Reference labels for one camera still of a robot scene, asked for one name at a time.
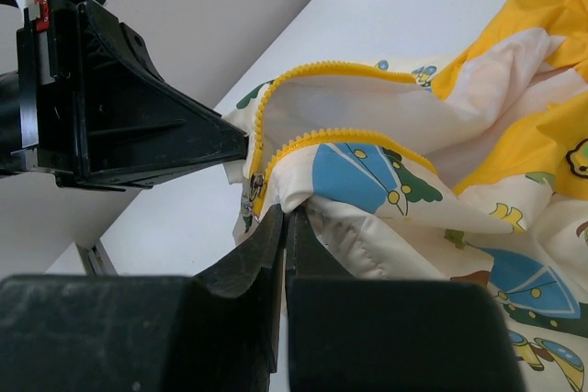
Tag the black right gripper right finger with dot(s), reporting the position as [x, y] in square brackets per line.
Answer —
[350, 334]

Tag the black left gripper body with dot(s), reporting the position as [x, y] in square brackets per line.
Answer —
[41, 100]

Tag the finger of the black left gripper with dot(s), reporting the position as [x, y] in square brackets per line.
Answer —
[133, 129]

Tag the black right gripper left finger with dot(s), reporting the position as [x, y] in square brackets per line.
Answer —
[215, 331]

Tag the cream yellow dinosaur kids jacket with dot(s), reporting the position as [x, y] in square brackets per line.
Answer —
[467, 170]

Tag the aluminium left side rail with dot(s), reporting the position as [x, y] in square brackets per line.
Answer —
[95, 260]

